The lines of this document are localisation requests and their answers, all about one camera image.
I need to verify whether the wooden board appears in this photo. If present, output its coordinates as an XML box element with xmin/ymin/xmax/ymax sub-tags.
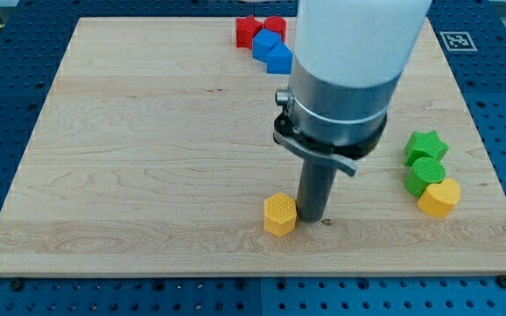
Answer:
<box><xmin>0</xmin><ymin>18</ymin><xmax>506</xmax><ymax>278</ymax></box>

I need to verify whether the yellow hexagon block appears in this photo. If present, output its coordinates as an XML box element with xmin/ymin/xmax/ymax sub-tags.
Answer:
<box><xmin>264</xmin><ymin>193</ymin><xmax>297</xmax><ymax>237</ymax></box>

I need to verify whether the yellow heart block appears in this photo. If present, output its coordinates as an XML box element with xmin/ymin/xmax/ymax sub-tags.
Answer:
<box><xmin>417</xmin><ymin>178</ymin><xmax>461</xmax><ymax>219</ymax></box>

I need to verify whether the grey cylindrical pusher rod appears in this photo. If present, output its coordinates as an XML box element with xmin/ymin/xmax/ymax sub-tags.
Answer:
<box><xmin>296</xmin><ymin>160</ymin><xmax>336</xmax><ymax>222</ymax></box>

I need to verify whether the fiducial marker tag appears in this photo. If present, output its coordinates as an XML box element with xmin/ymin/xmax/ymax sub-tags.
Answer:
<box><xmin>440</xmin><ymin>32</ymin><xmax>477</xmax><ymax>52</ymax></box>

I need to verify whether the green star block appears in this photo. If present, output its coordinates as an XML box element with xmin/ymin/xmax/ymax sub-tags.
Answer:
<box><xmin>405</xmin><ymin>131</ymin><xmax>450</xmax><ymax>167</ymax></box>

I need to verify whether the silver tool mount with clamp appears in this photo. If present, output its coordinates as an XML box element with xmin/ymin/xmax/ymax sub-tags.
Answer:
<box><xmin>273</xmin><ymin>61</ymin><xmax>400</xmax><ymax>176</ymax></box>

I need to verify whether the blue pentagon block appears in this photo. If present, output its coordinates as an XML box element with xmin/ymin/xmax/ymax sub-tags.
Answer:
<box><xmin>266</xmin><ymin>42</ymin><xmax>293</xmax><ymax>75</ymax></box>

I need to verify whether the blue cube block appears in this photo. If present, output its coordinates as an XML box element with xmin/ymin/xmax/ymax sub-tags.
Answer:
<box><xmin>252</xmin><ymin>29</ymin><xmax>281</xmax><ymax>62</ymax></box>

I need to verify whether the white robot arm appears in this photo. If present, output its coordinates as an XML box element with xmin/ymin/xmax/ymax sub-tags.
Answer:
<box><xmin>273</xmin><ymin>0</ymin><xmax>431</xmax><ymax>222</ymax></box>

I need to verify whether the red cylinder block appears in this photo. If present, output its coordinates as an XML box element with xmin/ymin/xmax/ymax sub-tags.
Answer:
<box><xmin>263</xmin><ymin>16</ymin><xmax>287</xmax><ymax>42</ymax></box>

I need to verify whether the green cylinder block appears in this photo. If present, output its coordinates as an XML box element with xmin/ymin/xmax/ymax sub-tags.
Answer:
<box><xmin>404</xmin><ymin>157</ymin><xmax>445</xmax><ymax>198</ymax></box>

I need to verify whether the red star block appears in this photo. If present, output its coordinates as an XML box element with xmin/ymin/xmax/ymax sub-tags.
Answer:
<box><xmin>235</xmin><ymin>15</ymin><xmax>263</xmax><ymax>49</ymax></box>

